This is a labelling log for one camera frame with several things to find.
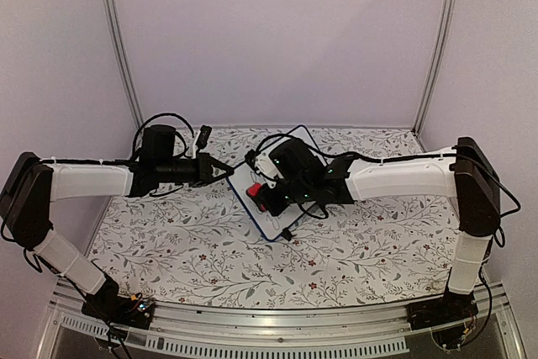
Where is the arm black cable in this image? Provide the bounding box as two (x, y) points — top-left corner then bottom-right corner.
(251, 133), (522, 251)
(132, 112), (198, 162)

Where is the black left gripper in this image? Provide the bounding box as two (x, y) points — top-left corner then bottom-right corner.
(157, 153), (235, 188)

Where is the aluminium frame post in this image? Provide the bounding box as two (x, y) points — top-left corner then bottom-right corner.
(103, 0), (144, 127)
(412, 0), (456, 137)

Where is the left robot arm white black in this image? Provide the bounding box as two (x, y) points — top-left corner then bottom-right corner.
(1, 124), (234, 320)

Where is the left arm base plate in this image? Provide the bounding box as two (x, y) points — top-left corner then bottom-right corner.
(82, 293), (156, 330)

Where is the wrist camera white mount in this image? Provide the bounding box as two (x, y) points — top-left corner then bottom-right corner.
(187, 125), (213, 159)
(245, 150), (282, 188)

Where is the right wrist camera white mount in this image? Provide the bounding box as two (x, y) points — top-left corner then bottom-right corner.
(245, 150), (282, 188)

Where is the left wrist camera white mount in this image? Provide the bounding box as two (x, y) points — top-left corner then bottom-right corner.
(187, 125), (213, 159)

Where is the left aluminium frame post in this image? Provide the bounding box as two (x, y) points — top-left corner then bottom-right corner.
(103, 0), (144, 127)

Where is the floral patterned table mat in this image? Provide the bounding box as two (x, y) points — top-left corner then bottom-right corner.
(86, 125), (478, 309)

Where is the aluminium front rail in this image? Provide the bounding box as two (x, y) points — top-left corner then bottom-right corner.
(37, 282), (529, 358)

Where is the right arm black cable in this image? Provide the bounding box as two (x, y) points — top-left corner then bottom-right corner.
(251, 133), (522, 251)

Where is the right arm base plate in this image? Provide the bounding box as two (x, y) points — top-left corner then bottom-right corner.
(405, 291), (478, 330)

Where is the right aluminium frame post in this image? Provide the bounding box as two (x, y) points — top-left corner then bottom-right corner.
(412, 0), (456, 137)

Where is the red whiteboard eraser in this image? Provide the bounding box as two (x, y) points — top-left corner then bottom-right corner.
(246, 182), (266, 213)

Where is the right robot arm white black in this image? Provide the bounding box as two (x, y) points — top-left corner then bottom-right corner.
(245, 134), (501, 322)

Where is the blue-framed whiteboard with writing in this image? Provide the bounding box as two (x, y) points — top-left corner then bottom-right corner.
(226, 124), (319, 242)

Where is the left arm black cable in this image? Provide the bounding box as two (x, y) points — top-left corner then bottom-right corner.
(132, 112), (198, 162)

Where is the black whiteboard stand foot left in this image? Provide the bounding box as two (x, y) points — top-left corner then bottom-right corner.
(281, 228), (293, 241)

